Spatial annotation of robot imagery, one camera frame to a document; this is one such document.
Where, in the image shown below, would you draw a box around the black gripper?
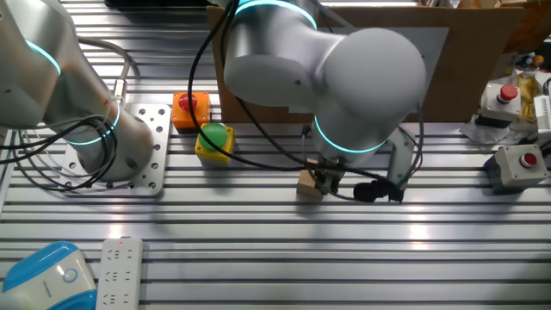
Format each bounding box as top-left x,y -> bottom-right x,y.
315,157 -> 346,196

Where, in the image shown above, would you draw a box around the wooden cube block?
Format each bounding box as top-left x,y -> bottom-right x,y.
295,169 -> 325,202

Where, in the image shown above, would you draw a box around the yellow box green button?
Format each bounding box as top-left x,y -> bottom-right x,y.
194,122 -> 236,165

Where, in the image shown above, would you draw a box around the orange box red button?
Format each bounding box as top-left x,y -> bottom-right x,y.
171,91 -> 213,132

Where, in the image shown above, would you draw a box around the checkerboard calibration paper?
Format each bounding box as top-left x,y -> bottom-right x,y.
416,27 -> 449,107

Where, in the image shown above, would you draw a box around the brown cardboard board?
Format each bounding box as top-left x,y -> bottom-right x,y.
206,4 -> 524,124

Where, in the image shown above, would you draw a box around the grey box tall red button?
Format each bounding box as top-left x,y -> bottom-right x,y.
474,83 -> 523,129

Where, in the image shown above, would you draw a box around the grey box flat red button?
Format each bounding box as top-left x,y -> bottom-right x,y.
484,144 -> 550,191

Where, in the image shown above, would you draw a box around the white power strip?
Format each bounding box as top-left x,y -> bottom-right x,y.
95,236 -> 144,310

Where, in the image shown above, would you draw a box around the yellow plastic bag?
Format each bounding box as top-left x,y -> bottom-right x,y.
515,70 -> 542,122

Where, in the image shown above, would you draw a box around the small coloured balls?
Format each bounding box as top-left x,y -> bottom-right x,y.
521,53 -> 546,69

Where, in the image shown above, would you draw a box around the brown cardboard box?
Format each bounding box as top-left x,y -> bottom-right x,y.
494,0 -> 551,55

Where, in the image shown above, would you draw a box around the blue and white device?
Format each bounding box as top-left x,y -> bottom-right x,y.
0,240 -> 98,310

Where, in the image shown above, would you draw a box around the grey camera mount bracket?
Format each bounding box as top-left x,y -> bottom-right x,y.
386,126 -> 418,191

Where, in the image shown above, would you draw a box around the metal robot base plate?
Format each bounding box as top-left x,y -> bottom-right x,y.
59,102 -> 172,198

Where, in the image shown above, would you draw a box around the black base cable bundle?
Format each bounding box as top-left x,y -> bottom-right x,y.
0,107 -> 123,191

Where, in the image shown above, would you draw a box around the grey braided hose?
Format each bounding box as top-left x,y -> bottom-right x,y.
73,35 -> 133,105

